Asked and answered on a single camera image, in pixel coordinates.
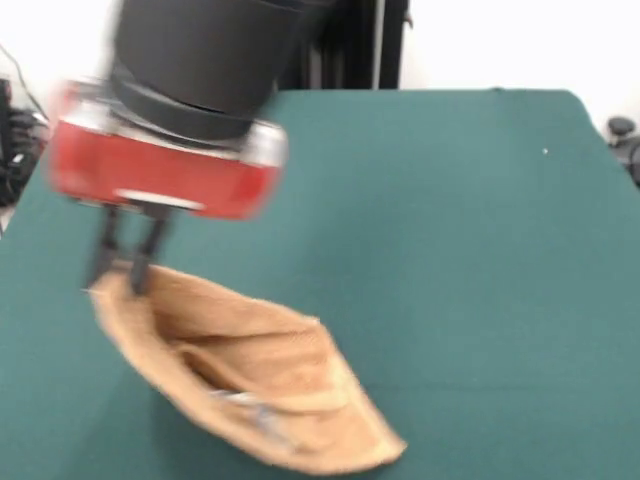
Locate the tan terry towel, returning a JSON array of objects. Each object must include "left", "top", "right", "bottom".
[{"left": 82, "top": 262, "right": 409, "bottom": 474}]

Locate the thin grey cable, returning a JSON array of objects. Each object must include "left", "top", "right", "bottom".
[{"left": 0, "top": 42, "right": 52, "bottom": 122}]

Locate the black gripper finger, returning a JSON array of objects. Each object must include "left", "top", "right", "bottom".
[
  {"left": 83, "top": 203, "right": 122, "bottom": 292},
  {"left": 128, "top": 209, "right": 172, "bottom": 297}
]

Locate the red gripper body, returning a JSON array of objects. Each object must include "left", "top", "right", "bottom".
[{"left": 48, "top": 117, "right": 284, "bottom": 221}]

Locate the dark green table cloth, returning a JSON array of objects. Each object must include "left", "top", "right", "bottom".
[{"left": 0, "top": 87, "right": 640, "bottom": 480}]

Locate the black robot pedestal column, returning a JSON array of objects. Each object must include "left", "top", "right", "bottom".
[{"left": 279, "top": 0, "right": 415, "bottom": 92}]

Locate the pedestal leg with caster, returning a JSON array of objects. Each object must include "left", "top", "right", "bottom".
[
  {"left": 606, "top": 115, "right": 640, "bottom": 190},
  {"left": 0, "top": 107, "right": 52, "bottom": 207}
]

